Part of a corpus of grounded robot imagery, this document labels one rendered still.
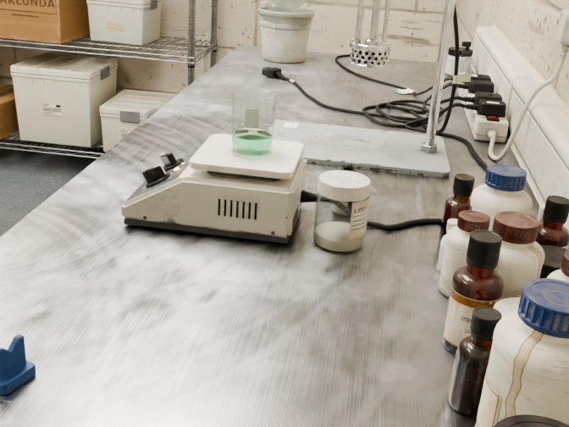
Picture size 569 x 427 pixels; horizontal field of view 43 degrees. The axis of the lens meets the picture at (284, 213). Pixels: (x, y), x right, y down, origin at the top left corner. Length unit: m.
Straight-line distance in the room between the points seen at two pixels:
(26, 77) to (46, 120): 0.19
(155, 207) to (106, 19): 2.29
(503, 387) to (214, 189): 0.42
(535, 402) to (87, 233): 0.53
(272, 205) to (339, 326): 0.19
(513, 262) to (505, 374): 0.18
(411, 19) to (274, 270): 2.49
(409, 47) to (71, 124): 1.46
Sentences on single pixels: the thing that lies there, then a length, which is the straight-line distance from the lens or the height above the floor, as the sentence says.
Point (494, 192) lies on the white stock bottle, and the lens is 0.80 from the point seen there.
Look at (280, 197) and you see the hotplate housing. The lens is 0.80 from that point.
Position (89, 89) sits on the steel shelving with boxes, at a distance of 3.08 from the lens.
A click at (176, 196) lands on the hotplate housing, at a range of 0.83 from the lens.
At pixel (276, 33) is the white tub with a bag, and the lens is 1.84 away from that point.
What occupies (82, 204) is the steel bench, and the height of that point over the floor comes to 0.75.
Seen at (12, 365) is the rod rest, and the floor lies 0.77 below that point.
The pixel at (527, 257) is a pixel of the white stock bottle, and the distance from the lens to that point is 0.68.
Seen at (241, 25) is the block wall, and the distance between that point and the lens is 3.26.
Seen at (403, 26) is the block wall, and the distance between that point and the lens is 3.19.
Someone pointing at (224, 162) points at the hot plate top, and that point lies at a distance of 0.82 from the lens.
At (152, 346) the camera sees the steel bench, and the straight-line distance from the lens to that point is 0.64.
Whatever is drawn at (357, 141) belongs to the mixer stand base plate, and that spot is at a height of 0.76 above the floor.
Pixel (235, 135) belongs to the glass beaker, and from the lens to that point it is 0.83.
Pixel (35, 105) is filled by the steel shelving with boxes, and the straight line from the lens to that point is 3.20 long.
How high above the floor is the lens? 1.10
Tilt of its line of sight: 23 degrees down
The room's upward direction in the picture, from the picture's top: 4 degrees clockwise
